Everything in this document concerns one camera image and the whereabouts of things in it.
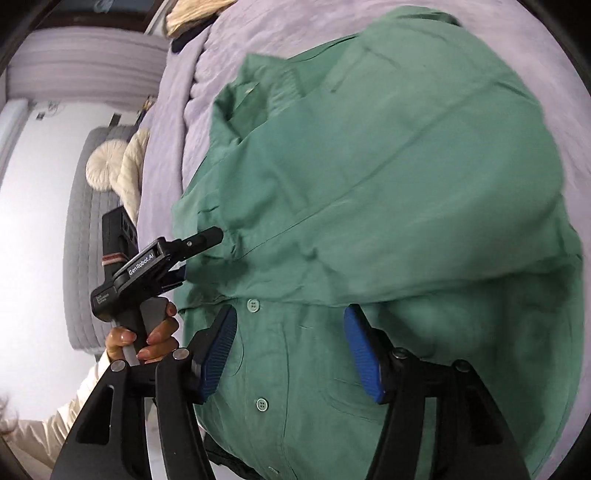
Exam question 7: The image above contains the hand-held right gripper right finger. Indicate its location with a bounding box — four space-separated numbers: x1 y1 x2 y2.
342 305 532 480

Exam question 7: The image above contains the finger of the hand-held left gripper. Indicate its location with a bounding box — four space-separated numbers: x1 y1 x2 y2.
158 271 188 297
168 227 224 269

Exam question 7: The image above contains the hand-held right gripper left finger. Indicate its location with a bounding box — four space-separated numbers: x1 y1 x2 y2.
50 305 238 480

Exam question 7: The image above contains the green button shirt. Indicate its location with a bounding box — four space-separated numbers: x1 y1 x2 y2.
172 7 586 480

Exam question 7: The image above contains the person's left forearm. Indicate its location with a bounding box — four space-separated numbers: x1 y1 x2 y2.
7 353 116 464

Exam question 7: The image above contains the person's left hand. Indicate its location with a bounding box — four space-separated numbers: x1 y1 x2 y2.
105 302 181 366

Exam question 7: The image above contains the grey quilted sofa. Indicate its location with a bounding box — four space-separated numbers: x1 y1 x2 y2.
68 127 153 356

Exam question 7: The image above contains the cream knitted pillow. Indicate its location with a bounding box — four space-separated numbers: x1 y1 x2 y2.
117 128 152 223

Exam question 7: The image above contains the round cream pillow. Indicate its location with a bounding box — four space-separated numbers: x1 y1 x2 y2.
86 141 128 191

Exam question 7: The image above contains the light pleated curtain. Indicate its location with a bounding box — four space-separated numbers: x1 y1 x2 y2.
7 27 170 112

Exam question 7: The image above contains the beige ribbed cloth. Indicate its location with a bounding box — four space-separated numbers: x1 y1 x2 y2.
166 0 237 38

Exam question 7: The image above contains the purple plush blanket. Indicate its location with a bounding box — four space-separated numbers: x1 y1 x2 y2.
139 0 583 480

